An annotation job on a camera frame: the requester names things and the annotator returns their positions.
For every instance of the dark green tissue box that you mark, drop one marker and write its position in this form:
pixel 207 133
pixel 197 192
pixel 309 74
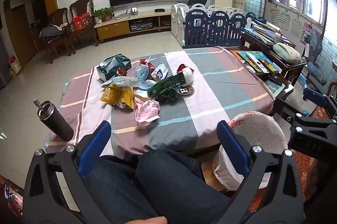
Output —
pixel 109 67

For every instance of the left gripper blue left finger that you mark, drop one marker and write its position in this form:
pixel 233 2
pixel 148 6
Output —
pixel 90 148

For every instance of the yellow snack bag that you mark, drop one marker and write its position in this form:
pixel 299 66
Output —
pixel 118 96

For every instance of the person's left hand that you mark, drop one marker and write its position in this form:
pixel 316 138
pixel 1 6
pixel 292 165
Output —
pixel 155 220

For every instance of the wooden armchair with red box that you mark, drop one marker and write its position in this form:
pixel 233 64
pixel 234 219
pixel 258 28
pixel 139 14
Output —
pixel 78 8

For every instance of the green beige cushion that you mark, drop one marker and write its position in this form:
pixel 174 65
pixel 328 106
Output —
pixel 287 53

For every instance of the striped pink grey tablecloth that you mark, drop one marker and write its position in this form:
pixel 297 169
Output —
pixel 222 87

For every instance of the white remote control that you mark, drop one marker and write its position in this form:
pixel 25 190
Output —
pixel 258 63

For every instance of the white lined trash basket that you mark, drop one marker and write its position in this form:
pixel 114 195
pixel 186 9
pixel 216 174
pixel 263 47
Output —
pixel 257 129

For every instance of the white blue label box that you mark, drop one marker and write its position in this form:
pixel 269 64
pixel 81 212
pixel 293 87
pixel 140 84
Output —
pixel 160 72

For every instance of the potted green plant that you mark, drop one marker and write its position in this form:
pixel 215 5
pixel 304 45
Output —
pixel 104 14

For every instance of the yellow wooden tv cabinet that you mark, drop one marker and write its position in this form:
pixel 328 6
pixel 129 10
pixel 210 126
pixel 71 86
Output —
pixel 134 24

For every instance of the clear blue plastic wrapper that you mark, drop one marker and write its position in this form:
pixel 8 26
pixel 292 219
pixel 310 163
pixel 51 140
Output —
pixel 128 82

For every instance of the red chip bag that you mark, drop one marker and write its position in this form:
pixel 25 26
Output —
pixel 181 67

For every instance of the colourful picture book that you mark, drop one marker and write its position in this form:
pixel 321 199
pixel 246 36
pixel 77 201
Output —
pixel 265 61

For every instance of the light blue glove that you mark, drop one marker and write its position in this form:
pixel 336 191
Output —
pixel 142 72

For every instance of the dark wooden side table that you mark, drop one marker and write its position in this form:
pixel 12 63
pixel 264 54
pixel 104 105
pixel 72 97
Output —
pixel 289 73

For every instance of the wooden armchair with bag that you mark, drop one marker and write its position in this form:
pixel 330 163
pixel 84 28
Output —
pixel 56 33

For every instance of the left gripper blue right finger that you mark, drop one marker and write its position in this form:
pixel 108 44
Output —
pixel 236 148

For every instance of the pink plastic bag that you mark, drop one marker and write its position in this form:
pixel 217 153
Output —
pixel 146 112

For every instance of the navy white baby fence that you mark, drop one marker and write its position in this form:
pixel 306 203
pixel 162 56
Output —
pixel 199 26

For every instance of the green snack wrapper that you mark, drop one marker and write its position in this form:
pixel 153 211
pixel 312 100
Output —
pixel 166 89

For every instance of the black steel tumbler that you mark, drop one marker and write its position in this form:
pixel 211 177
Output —
pixel 50 116

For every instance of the white plastic bag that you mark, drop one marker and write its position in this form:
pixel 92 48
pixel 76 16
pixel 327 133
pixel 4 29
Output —
pixel 188 75

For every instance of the red gift box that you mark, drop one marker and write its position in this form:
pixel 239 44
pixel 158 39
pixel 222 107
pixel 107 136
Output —
pixel 82 22

